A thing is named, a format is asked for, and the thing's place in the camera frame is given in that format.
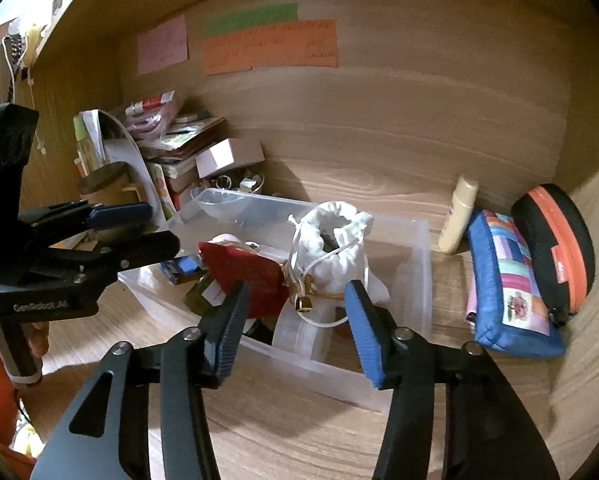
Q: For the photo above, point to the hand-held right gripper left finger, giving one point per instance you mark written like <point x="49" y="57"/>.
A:
<point x="229" y="342"/>

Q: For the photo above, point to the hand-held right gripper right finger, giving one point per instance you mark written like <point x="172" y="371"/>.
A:
<point x="367" y="340"/>

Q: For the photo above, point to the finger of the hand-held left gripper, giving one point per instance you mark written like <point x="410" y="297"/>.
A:
<point x="144" y="251"/>
<point x="119" y="216"/>

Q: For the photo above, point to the small blue box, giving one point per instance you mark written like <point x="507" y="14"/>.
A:
<point x="182" y="267"/>

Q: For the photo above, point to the clear plastic storage box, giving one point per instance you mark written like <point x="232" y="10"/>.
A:
<point x="329" y="375"/>

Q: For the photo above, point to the dark green glass bottle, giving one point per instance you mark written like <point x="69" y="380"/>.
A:
<point x="204" y="296"/>

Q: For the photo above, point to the red pouch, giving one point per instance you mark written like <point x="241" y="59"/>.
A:
<point x="249" y="270"/>

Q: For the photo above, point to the wooden desktop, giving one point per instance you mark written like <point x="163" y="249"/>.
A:
<point x="279" y="440"/>

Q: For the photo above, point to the person's left hand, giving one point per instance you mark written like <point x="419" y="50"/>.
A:
<point x="39" y="342"/>

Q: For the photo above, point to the brown mug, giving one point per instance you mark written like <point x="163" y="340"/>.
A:
<point x="104" y="180"/>

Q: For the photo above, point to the white paper sheets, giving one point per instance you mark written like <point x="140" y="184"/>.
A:
<point x="134" y="160"/>

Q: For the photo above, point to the white round lidded container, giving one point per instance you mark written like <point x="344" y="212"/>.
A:
<point x="224" y="240"/>

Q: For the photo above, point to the white written paper sheet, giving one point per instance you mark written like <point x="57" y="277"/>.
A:
<point x="89" y="135"/>

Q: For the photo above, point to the stack of books and packets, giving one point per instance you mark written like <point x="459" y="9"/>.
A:
<point x="179" y="145"/>

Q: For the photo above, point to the white bowl with beads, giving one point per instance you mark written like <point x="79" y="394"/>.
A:
<point x="229" y="186"/>

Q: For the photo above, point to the small white cardboard box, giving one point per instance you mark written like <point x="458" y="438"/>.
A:
<point x="227" y="157"/>

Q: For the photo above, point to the blue patchwork zip pouch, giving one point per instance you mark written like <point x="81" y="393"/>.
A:
<point x="504" y="280"/>

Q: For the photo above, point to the cream squeeze tube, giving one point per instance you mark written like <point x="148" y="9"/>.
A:
<point x="457" y="215"/>

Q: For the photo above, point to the pink sticky note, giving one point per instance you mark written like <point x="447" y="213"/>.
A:
<point x="162" y="45"/>

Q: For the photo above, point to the black orange zip case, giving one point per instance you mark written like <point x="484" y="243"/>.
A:
<point x="539" y="230"/>

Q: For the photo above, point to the orange sticky note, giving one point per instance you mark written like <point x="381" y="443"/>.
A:
<point x="269" y="50"/>

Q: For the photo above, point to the green sticky note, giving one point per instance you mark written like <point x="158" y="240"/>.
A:
<point x="252" y="19"/>

